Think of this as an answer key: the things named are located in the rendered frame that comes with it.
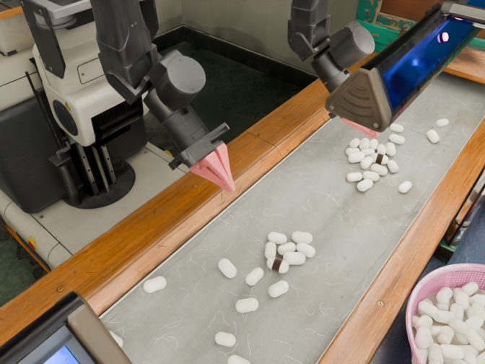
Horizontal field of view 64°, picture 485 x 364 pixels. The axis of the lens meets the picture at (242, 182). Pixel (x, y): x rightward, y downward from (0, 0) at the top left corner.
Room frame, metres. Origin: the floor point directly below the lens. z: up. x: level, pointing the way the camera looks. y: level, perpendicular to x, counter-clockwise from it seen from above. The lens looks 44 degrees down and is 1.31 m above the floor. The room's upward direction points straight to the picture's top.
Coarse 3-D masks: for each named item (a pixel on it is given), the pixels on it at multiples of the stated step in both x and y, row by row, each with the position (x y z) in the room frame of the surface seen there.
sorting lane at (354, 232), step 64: (320, 128) 0.78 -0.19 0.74; (448, 128) 0.79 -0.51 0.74; (256, 192) 0.56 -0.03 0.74; (320, 192) 0.56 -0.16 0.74; (384, 192) 0.56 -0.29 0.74; (192, 256) 0.40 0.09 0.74; (256, 256) 0.40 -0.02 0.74; (320, 256) 0.40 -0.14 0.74; (384, 256) 0.40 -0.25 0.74; (128, 320) 0.28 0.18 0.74; (192, 320) 0.28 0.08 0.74; (256, 320) 0.28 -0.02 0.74; (320, 320) 0.28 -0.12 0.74
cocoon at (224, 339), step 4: (220, 332) 0.26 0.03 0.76; (224, 332) 0.26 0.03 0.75; (216, 336) 0.25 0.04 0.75; (220, 336) 0.25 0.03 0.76; (224, 336) 0.25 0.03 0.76; (228, 336) 0.25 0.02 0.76; (232, 336) 0.25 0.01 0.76; (216, 340) 0.25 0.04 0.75; (220, 340) 0.25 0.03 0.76; (224, 340) 0.25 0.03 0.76; (228, 340) 0.25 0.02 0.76; (232, 340) 0.25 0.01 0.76; (224, 344) 0.24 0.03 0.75; (228, 344) 0.24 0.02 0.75; (232, 344) 0.24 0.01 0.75
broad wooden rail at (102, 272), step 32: (320, 96) 0.89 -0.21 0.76; (256, 128) 0.75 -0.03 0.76; (288, 128) 0.75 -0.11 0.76; (256, 160) 0.63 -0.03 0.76; (160, 192) 0.54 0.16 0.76; (192, 192) 0.54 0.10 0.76; (224, 192) 0.54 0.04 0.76; (128, 224) 0.46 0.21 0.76; (160, 224) 0.46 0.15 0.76; (192, 224) 0.47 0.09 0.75; (96, 256) 0.39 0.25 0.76; (128, 256) 0.39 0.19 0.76; (160, 256) 0.40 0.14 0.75; (32, 288) 0.32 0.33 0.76; (64, 288) 0.32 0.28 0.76; (96, 288) 0.32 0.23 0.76; (128, 288) 0.34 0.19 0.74; (0, 320) 0.27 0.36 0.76; (32, 320) 0.27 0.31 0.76
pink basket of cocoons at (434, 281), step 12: (456, 264) 0.37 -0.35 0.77; (468, 264) 0.37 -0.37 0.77; (480, 264) 0.37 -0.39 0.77; (432, 276) 0.35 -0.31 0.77; (444, 276) 0.35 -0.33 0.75; (456, 276) 0.36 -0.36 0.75; (468, 276) 0.36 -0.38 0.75; (480, 276) 0.36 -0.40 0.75; (420, 288) 0.33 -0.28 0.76; (432, 288) 0.34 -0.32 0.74; (408, 300) 0.30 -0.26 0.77; (420, 300) 0.32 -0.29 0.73; (408, 312) 0.28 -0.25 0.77; (408, 324) 0.26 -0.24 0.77; (408, 336) 0.25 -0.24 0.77; (420, 360) 0.21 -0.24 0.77
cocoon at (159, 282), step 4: (148, 280) 0.34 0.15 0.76; (152, 280) 0.34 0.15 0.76; (156, 280) 0.34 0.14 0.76; (160, 280) 0.34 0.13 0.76; (164, 280) 0.34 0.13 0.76; (144, 284) 0.34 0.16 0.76; (148, 284) 0.34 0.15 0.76; (152, 284) 0.34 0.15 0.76; (156, 284) 0.34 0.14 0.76; (160, 284) 0.34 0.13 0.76; (164, 284) 0.34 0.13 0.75; (144, 288) 0.33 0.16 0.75; (148, 288) 0.33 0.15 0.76; (152, 288) 0.33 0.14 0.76; (156, 288) 0.33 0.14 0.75; (160, 288) 0.33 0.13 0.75
